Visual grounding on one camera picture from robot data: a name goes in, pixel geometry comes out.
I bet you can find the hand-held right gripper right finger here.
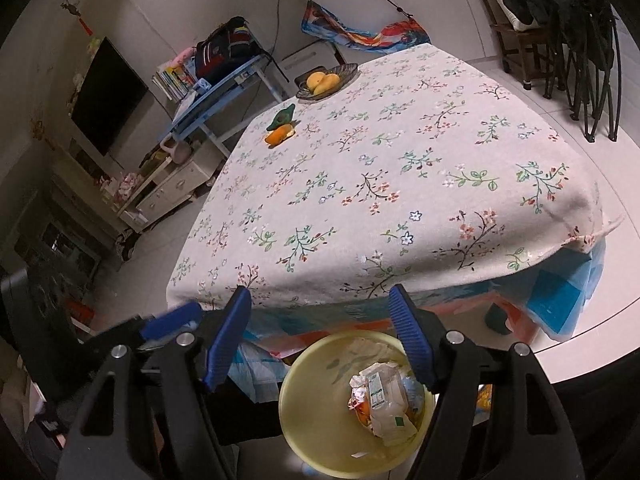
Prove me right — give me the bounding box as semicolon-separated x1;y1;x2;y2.
387;283;586;480

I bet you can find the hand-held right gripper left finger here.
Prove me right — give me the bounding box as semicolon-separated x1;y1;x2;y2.
55;285;252;480

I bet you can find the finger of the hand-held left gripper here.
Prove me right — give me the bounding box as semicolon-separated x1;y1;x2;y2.
139;301;201;341
82;315;156;361

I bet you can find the yellow waste bin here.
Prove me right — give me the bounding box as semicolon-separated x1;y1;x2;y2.
278;331;436;477

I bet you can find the red box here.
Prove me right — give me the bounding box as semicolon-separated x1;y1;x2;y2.
65;300;96;333

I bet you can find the white television stand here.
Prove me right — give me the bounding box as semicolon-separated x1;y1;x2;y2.
117;152;223;233

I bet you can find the pink floral bundle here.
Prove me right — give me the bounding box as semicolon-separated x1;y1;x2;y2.
112;172;143;206

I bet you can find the blue checked table cover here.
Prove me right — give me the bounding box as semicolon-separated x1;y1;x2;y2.
240;237;608;403

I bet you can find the table with floral tablecloth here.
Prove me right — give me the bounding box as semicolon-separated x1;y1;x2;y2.
166;42;623;311

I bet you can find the black flat television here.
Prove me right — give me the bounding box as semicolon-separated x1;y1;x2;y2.
70;36;150;157

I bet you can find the blue study desk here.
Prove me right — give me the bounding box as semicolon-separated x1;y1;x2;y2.
160;52;291;161

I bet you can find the row of books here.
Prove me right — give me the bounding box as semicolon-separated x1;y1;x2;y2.
152;62;198;103

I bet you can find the glass bowl with mangoes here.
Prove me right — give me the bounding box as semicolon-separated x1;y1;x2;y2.
295;63;360;100

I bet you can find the dark striped backpack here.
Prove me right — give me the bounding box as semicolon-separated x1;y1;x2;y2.
194;16;266;82

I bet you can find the colourful printed bag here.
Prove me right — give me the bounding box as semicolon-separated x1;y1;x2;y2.
301;0;432;56

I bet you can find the wooden chair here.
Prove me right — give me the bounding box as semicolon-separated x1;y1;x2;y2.
467;0;551;92

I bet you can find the white cabinet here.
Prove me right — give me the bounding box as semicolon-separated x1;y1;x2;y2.
280;0;501;61

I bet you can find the red wall ornament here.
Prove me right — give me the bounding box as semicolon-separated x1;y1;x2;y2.
60;0;98;38

